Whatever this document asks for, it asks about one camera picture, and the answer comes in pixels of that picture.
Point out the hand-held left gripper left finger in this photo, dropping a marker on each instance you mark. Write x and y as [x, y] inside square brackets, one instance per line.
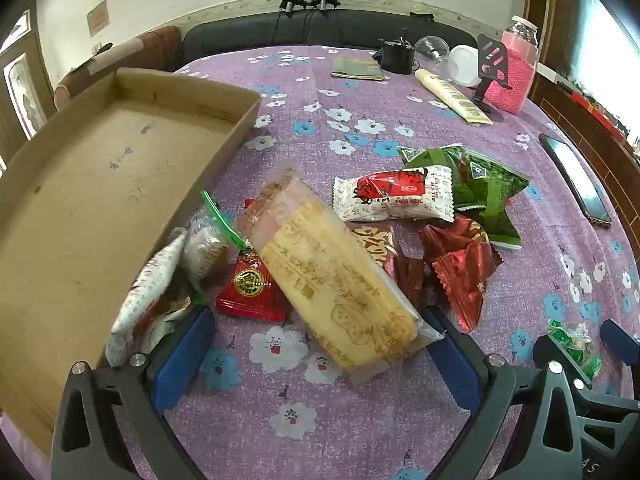
[185, 355]

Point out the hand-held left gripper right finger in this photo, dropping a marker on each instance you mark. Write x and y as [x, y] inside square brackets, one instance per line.
[450, 355]

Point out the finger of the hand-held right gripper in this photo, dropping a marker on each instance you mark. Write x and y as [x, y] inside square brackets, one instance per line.
[622, 337]
[560, 355]

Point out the small green candy packet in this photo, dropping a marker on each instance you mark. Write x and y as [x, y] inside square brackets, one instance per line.
[565, 337]

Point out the white red snack packet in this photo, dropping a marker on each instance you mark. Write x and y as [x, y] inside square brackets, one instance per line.
[145, 285]
[395, 192]

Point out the small dark red packet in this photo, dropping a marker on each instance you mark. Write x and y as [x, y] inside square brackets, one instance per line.
[410, 280]

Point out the large dark red packet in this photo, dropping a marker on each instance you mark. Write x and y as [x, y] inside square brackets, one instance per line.
[460, 270]

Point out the red packet gold emblem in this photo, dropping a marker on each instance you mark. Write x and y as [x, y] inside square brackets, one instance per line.
[250, 285]

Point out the clear cake packet green seal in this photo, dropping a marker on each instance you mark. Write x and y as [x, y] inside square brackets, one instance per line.
[205, 250]

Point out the clear biscuit pack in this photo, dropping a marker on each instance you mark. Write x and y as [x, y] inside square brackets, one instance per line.
[325, 270]

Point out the shallow cardboard box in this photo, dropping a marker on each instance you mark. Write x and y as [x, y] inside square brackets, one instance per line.
[100, 185]

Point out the purple floral tablecloth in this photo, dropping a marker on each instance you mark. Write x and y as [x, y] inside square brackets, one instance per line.
[350, 435]

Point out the brown snack packet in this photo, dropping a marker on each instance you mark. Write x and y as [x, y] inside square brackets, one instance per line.
[377, 247]

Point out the black smartphone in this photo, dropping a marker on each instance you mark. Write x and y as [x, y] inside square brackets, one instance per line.
[575, 175]

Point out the wooden cabinet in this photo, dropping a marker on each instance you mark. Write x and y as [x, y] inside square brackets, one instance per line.
[600, 150]

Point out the red packages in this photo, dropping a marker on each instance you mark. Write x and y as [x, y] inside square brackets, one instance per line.
[605, 112]

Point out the cream tube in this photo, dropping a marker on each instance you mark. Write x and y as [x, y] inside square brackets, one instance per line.
[450, 92]

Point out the pink filled jar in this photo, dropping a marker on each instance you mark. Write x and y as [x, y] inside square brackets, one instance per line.
[520, 75]

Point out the white round container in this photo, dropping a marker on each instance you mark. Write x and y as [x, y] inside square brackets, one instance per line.
[462, 62]

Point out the black phone stand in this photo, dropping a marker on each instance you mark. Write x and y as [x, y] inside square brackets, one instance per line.
[492, 60]

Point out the clear plastic cup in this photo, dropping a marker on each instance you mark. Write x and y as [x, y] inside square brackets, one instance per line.
[430, 50]

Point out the large television screen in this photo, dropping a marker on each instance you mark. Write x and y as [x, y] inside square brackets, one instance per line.
[615, 30]

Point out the wooden glazed door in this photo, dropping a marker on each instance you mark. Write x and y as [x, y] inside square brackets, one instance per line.
[22, 90]

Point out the brown armchair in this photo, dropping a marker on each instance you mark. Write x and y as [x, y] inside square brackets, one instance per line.
[160, 42]

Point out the black sofa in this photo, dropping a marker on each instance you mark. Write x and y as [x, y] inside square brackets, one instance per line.
[240, 37]

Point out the wall plaque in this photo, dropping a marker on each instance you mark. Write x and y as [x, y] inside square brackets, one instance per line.
[97, 19]

